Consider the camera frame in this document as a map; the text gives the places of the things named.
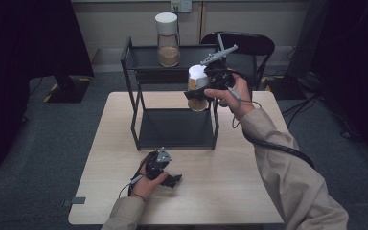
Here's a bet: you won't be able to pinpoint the grey table bracket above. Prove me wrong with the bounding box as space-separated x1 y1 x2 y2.
61 196 87 207

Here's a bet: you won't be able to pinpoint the grey stand with base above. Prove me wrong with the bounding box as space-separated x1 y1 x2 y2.
263 0 330 101

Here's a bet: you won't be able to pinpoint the dark curtain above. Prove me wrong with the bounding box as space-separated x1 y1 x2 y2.
310 0 368 169
0 0 95 175

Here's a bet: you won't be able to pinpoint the floor cables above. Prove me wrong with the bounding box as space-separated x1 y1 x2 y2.
281 46 362 140

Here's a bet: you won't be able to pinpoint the black chair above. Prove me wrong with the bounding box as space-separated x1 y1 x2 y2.
197 31 276 92

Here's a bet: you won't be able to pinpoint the glass jar with spout lid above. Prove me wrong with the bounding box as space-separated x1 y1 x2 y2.
186 64 213 112

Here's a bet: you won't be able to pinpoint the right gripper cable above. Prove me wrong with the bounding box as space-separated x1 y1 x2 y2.
226 68 316 170

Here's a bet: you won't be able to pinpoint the wall power outlet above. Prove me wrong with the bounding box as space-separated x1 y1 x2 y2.
170 0 193 13

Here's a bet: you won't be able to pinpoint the black power cable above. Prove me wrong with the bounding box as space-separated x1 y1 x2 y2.
172 6 182 46

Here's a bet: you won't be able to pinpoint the black metal two-tier shelf rack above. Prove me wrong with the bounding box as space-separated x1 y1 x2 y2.
120 34 227 151

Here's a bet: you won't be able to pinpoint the person's left hand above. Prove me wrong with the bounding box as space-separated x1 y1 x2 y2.
130 159 170 201

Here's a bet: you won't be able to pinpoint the person's right hand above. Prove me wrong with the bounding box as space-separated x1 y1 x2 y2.
204 72 257 121

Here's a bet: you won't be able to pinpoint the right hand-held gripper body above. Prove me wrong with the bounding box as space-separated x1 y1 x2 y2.
200 44 239 91

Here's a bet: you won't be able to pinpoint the black stand base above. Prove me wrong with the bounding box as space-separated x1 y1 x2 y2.
42 75 92 104

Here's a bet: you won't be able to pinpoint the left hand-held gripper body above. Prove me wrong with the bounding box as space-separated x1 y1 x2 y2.
144 147 173 180

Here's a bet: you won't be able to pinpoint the glass jar with round lid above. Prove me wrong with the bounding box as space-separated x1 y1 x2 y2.
154 11 181 68

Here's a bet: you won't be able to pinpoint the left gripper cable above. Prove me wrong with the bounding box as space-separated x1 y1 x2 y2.
118 152 151 199

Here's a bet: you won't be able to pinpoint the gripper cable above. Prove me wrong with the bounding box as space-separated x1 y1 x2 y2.
118 152 151 199
226 68 316 170

